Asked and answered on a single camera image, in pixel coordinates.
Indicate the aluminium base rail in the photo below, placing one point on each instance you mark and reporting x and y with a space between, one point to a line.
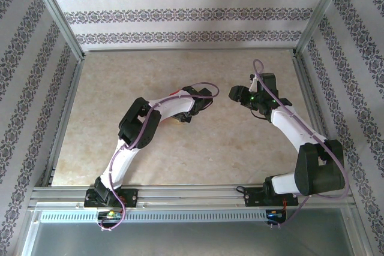
192 196

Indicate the aluminium back rail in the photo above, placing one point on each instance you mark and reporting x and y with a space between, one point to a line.
189 49

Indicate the aluminium left corner post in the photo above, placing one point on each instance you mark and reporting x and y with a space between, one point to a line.
60 19

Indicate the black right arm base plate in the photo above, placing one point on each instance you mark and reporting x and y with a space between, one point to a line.
253 197

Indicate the aluminium right corner post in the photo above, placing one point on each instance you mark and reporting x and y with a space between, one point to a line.
319 13

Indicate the aluminium corner post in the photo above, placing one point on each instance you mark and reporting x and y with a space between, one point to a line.
60 19
319 13

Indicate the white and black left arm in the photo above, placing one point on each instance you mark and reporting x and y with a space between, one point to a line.
138 124

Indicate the aluminium left side rail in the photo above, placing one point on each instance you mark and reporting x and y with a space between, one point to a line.
65 118

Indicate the aluminium right side rail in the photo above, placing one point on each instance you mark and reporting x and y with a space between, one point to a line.
315 112

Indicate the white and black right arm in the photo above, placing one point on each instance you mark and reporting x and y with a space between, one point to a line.
318 169

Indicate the grey metal sheet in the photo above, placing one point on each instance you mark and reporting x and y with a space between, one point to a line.
192 241

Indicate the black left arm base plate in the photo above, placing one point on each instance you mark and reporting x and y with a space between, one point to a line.
132 197

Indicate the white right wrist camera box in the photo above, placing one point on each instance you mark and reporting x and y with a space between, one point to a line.
253 83

